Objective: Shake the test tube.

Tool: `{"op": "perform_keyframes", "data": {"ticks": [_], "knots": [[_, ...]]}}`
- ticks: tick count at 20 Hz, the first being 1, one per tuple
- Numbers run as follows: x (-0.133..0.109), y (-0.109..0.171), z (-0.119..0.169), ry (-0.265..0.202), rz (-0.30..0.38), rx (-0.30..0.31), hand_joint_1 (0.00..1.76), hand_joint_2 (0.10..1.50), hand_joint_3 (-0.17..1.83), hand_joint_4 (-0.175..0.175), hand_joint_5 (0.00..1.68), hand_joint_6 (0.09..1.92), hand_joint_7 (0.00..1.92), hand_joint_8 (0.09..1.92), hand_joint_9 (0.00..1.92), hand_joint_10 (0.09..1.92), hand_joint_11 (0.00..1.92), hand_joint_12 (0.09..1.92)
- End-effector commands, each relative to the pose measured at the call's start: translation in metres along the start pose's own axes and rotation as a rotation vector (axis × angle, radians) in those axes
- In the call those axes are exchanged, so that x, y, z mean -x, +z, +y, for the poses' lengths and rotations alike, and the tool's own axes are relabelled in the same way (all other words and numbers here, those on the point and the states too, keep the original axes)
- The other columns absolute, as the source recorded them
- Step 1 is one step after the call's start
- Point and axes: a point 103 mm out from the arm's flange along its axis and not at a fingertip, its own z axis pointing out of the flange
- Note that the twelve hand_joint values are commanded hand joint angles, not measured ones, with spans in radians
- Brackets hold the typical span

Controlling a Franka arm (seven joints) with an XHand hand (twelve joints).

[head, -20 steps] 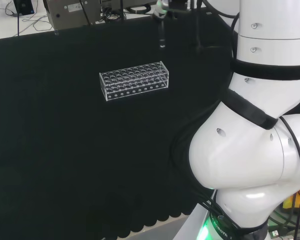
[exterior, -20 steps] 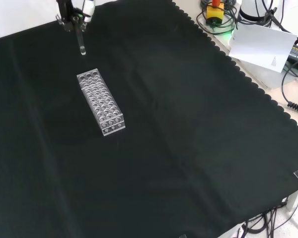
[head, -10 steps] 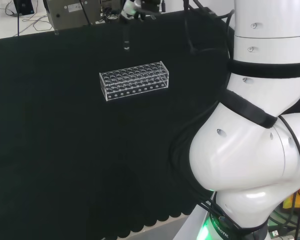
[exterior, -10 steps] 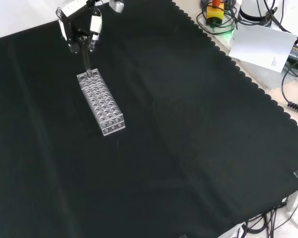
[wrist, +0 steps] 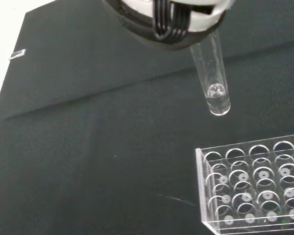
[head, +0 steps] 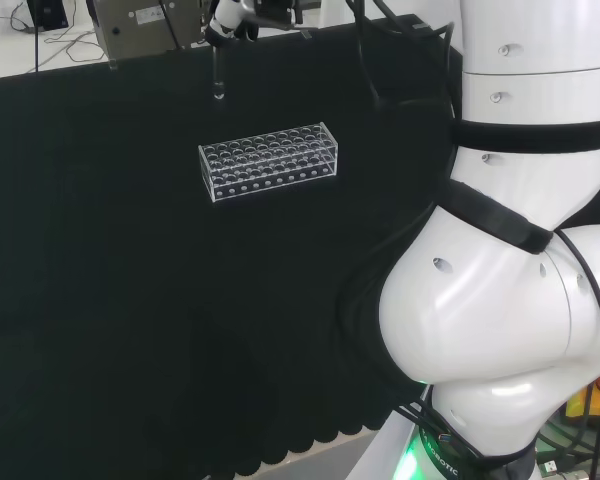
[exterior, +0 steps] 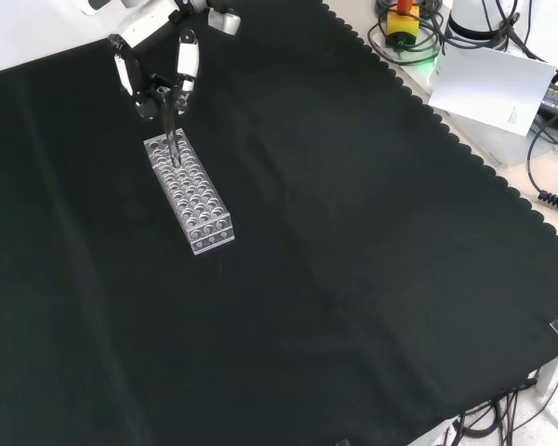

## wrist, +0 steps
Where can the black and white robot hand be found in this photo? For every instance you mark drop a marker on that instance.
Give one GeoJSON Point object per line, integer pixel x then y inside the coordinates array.
{"type": "Point", "coordinates": [161, 24]}

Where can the clear plastic test tube rack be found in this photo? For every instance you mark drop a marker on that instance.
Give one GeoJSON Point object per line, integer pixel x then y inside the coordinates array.
{"type": "Point", "coordinates": [259, 176]}

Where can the black bench cloth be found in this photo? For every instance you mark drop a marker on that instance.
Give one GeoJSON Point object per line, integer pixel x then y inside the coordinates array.
{"type": "Point", "coordinates": [112, 134]}

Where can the clear cloth clip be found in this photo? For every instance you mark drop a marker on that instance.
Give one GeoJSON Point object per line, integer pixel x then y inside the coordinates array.
{"type": "Point", "coordinates": [18, 54]}

